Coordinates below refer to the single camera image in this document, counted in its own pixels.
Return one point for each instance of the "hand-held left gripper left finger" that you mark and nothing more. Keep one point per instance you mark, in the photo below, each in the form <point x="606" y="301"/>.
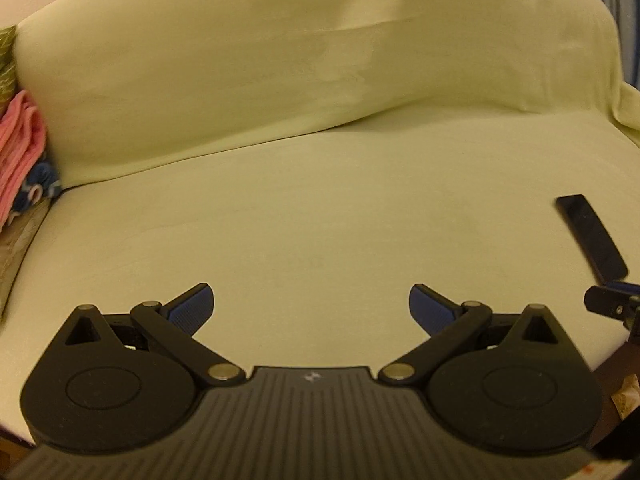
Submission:
<point x="192" y="307"/>

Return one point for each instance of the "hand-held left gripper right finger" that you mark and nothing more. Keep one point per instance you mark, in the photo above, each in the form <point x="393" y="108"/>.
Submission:
<point x="427" y="307"/>

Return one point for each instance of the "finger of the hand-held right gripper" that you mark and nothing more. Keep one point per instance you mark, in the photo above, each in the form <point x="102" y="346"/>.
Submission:
<point x="607" y="301"/>

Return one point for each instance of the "black smartphone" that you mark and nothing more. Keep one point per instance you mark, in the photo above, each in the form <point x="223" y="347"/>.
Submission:
<point x="590" y="235"/>

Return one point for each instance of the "beige paper bag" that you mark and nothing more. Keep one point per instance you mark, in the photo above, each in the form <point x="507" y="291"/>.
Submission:
<point x="627" y="397"/>

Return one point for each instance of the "cream lace-trimmed sofa cover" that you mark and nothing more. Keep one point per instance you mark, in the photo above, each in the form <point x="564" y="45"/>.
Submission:
<point x="300" y="160"/>

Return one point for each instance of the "beige cushion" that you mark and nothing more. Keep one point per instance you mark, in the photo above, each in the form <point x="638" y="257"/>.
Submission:
<point x="17" y="255"/>

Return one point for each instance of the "navy patterned cloth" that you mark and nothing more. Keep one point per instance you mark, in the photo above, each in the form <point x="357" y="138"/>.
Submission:
<point x="42" y="180"/>

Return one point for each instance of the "pink cloth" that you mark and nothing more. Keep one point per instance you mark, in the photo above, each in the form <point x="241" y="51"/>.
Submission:
<point x="20" y="150"/>

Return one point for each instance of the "blue star-print curtain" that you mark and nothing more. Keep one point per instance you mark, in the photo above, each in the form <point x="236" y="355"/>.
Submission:
<point x="625" y="0"/>

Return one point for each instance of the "green patterned cloth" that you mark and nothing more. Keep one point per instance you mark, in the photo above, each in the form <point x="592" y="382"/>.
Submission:
<point x="6" y="65"/>

